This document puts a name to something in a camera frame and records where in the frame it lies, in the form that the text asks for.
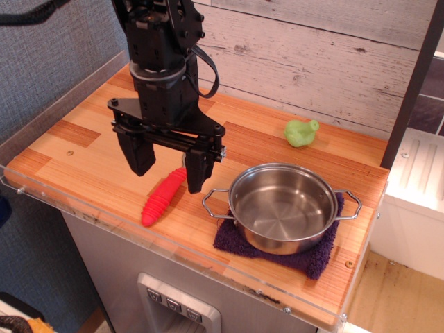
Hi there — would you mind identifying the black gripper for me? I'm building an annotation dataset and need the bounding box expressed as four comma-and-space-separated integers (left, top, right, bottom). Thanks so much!
108, 64, 226, 194

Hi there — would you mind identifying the green toy vegetable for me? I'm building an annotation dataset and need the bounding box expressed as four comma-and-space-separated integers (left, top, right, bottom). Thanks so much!
284, 120, 320, 148

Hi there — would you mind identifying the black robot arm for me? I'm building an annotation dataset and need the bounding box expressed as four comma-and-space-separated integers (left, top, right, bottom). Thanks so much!
108, 1, 226, 194

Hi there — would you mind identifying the stainless steel pot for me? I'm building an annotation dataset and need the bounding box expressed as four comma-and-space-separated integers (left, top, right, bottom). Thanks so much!
222, 162, 345, 255

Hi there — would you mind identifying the grey cabinet with dispenser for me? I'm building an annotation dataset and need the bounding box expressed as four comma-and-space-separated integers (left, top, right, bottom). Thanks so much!
63, 213, 317, 332

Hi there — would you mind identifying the purple towel cloth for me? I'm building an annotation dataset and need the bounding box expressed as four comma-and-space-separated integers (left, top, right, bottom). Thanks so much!
212, 192, 345, 281

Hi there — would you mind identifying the red-handled metal spoon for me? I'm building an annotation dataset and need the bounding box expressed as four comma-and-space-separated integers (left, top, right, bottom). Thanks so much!
141, 157, 187, 227

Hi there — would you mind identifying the black cable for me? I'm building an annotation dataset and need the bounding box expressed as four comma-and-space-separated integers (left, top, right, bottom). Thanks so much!
187, 44, 221, 99

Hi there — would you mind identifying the dark right wooden post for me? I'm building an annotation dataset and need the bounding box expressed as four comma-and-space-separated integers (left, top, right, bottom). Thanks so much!
380, 0, 443, 169

